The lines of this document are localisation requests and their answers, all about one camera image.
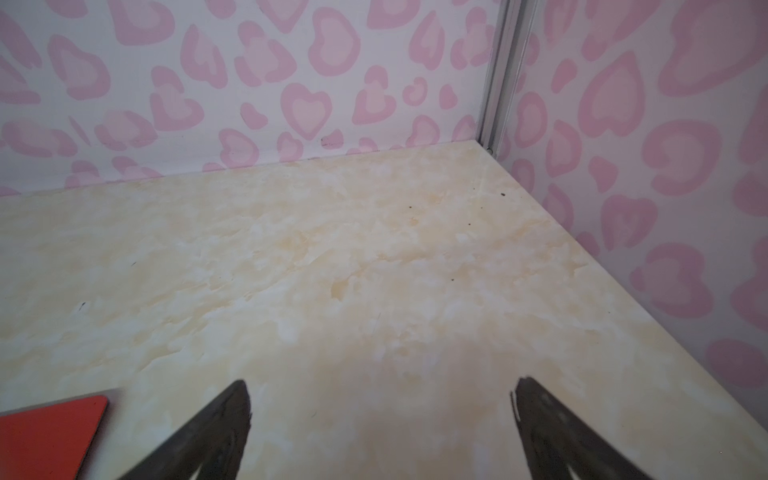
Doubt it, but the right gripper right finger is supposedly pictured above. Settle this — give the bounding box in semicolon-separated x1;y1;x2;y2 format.
511;376;649;480

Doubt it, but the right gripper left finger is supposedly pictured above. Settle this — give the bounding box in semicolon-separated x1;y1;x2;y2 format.
122;380;251;479

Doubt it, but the red folder black inside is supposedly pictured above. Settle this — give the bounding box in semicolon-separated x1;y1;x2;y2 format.
1;395;109;480

